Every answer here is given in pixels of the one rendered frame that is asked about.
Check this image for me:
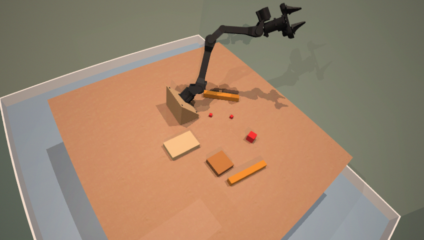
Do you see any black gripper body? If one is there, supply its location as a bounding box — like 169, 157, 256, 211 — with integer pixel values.
272, 3, 294, 39

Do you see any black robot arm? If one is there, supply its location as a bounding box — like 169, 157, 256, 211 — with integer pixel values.
178, 7, 276, 103

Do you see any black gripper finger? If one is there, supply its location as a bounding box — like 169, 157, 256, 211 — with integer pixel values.
291, 21, 306, 35
286, 4, 302, 15

